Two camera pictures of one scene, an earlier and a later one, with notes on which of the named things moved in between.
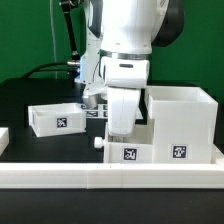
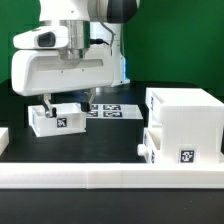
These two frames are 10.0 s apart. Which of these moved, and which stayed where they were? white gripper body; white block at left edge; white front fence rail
Moved: white gripper body
Stayed: white front fence rail; white block at left edge
